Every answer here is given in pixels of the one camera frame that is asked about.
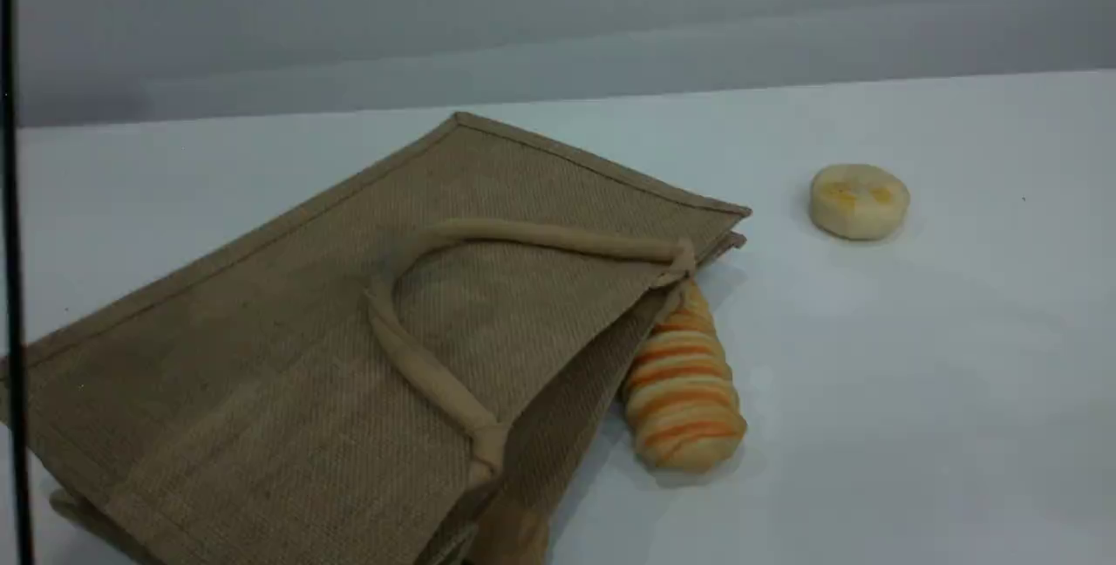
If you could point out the brown jute bag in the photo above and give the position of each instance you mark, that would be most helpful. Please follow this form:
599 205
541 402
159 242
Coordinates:
349 356

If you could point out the orange striped bread loaf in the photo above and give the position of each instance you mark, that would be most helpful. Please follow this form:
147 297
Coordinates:
684 391

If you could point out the pale yellow banana slice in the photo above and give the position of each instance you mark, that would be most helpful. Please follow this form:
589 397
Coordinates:
859 201

